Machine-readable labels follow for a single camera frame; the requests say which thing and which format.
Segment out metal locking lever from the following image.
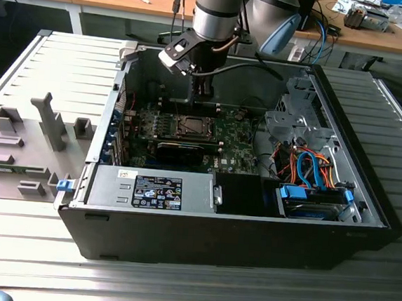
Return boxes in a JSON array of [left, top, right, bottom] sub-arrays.
[[170, 88, 185, 123]]

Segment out green motherboard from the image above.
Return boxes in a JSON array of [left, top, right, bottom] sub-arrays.
[[120, 96, 266, 180]]

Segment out black PC case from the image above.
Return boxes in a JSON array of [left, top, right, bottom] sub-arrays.
[[49, 36, 402, 287]]

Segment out black camera cable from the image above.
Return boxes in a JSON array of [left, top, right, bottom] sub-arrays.
[[192, 57, 286, 83]]

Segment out blue case latch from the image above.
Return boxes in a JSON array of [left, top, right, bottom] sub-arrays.
[[56, 179, 74, 194]]

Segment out CPU socket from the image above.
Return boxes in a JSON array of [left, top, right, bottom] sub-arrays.
[[175, 114, 218, 141]]

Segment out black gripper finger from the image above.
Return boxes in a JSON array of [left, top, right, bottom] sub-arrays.
[[200, 74, 217, 99], [189, 73, 206, 106]]

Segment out metal heat sink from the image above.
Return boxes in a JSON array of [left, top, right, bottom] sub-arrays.
[[343, 3, 392, 33]]

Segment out blue wire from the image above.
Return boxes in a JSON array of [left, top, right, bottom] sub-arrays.
[[294, 150, 325, 190]]

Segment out hard disk in blue carrier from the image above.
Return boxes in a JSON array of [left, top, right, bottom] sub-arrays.
[[274, 183, 355, 225]]

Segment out black graphics card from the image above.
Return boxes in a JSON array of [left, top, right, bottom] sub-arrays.
[[154, 140, 206, 168]]

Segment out grey parts rack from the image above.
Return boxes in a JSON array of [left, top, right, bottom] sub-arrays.
[[0, 87, 100, 207]]

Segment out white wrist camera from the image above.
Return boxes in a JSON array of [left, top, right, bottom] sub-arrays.
[[156, 34, 201, 76]]

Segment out white power strip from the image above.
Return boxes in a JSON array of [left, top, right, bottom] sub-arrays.
[[288, 45, 306, 64]]

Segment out grey power supply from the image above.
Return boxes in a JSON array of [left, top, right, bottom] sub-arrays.
[[85, 163, 226, 217]]

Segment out metal drive cage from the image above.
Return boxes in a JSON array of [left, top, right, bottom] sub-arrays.
[[261, 73, 338, 149]]

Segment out black upright box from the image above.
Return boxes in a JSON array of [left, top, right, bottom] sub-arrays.
[[295, 0, 318, 32]]

